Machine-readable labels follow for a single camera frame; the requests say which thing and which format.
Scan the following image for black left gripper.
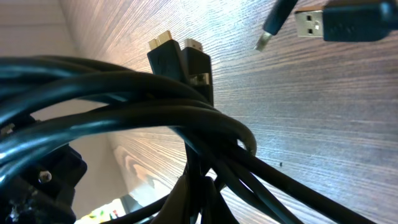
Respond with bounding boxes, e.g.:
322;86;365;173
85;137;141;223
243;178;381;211
1;141;88;223

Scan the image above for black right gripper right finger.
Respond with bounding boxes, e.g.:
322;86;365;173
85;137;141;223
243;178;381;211
200;177;239;224

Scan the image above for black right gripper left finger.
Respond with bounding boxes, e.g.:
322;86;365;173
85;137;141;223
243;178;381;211
150;175;190;224

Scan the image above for black USB cable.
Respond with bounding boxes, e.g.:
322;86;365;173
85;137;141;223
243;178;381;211
0;30;379;224
253;0;299;52
294;0;398;43

